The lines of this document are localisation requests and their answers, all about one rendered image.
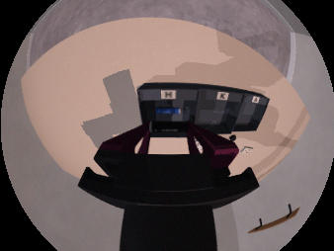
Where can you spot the blue battery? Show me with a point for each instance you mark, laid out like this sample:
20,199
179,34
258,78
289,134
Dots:
168,110

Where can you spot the black rack of bins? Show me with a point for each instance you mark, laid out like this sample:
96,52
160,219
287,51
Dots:
219,108

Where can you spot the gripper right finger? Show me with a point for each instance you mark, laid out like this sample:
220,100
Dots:
221,151

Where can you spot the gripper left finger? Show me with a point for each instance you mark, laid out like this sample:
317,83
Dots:
127,141

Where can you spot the white domino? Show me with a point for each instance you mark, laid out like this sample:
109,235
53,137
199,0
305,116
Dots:
199,146
246,150

